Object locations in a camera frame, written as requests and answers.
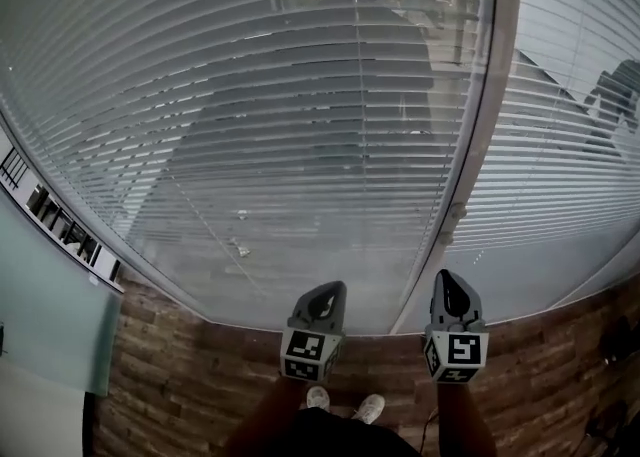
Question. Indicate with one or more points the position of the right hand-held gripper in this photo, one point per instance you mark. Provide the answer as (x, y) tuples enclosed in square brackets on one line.
[(462, 350)]

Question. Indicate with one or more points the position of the white window frame post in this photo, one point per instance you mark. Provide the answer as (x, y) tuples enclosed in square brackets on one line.
[(502, 70)]

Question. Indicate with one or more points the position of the black metal railing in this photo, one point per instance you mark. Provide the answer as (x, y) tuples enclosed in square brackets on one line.
[(12, 167)]

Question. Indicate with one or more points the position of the person's left forearm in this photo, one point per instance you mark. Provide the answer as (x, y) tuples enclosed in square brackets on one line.
[(272, 410)]

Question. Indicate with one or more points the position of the frosted glass door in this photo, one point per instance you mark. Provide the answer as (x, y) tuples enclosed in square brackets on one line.
[(50, 320)]

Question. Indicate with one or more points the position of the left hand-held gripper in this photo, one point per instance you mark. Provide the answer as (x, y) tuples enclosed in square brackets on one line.
[(305, 352)]

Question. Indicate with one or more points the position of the person's right forearm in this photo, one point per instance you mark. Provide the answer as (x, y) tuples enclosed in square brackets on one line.
[(465, 420)]

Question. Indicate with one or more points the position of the person's black shorts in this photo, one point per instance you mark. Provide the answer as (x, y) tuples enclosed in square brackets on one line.
[(340, 437)]

